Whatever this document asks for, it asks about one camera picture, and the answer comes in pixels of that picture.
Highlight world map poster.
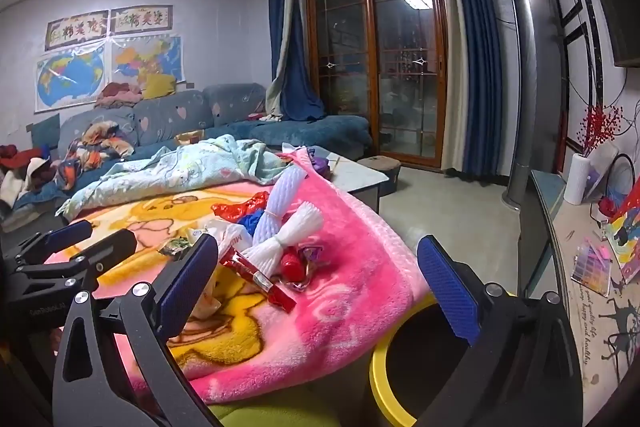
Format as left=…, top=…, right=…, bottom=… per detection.
left=34, top=46, right=108, bottom=114

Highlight yellow rim trash bin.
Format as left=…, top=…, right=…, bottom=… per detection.
left=369, top=294, right=451, bottom=427

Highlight wooden sliding glass door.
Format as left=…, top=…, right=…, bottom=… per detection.
left=304, top=0, right=448, bottom=168

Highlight television cabinet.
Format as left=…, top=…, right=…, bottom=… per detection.
left=517, top=169, right=640, bottom=408

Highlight red plastic bag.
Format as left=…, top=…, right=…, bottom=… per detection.
left=211, top=191, right=273, bottom=224

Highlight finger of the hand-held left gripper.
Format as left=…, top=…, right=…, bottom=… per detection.
left=10, top=228, right=138, bottom=303
left=0, top=219, right=94, bottom=268

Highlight white top coffee table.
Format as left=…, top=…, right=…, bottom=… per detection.
left=280, top=146, right=391, bottom=215

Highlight blue grey sofa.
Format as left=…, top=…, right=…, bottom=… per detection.
left=0, top=83, right=373, bottom=228

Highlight blue and beige curtain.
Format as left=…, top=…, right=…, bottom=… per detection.
left=265, top=0, right=326, bottom=122
left=435, top=0, right=516, bottom=178

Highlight light blue printed quilt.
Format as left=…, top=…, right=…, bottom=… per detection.
left=55, top=134, right=296, bottom=218

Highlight colourful painting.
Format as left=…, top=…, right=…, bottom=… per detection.
left=605, top=177, right=640, bottom=285

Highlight purple candy wrapper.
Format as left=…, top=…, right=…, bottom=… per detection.
left=297, top=244, right=331, bottom=268

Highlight silver tower air conditioner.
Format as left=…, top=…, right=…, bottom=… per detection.
left=502, top=0, right=566, bottom=210

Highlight white paper roll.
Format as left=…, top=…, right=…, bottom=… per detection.
left=564, top=153, right=593, bottom=206

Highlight green candy wrapper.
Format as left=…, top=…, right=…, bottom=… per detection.
left=157, top=238, right=193, bottom=258

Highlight framed calligraphy embroidery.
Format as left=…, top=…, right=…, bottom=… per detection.
left=45, top=10, right=110, bottom=52
left=110, top=5, right=174, bottom=35

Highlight long red snack wrapper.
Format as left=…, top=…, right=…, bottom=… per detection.
left=218, top=252, right=297, bottom=312

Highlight round blue footstool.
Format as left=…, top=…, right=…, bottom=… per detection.
left=356, top=155, right=403, bottom=198

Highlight blue plastic bag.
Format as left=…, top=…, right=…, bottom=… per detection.
left=237, top=209, right=273, bottom=238

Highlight pile of clothes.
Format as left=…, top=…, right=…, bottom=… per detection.
left=95, top=82, right=143, bottom=108

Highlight red and white clothes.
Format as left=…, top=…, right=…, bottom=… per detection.
left=0, top=144, right=56, bottom=208

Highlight colourful patterned blanket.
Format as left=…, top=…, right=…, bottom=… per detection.
left=55, top=119, right=136, bottom=190

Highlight pink bear printed blanket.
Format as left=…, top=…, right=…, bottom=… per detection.
left=45, top=147, right=436, bottom=403

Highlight purple cloth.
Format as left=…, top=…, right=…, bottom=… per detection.
left=305, top=147, right=333, bottom=180

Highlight black cable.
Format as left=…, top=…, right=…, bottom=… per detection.
left=607, top=152, right=636, bottom=198

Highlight red berry branches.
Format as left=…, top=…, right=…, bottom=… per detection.
left=575, top=104, right=626, bottom=158

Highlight white picture frame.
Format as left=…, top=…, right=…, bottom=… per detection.
left=585, top=142, right=621, bottom=200

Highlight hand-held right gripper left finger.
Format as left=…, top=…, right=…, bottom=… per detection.
left=52, top=233, right=221, bottom=427

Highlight red tube packet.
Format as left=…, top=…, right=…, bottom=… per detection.
left=279, top=252, right=307, bottom=283

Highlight country map poster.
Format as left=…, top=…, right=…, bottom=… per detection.
left=111, top=36, right=185, bottom=100

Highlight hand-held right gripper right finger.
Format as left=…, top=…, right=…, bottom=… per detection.
left=416, top=234, right=586, bottom=427

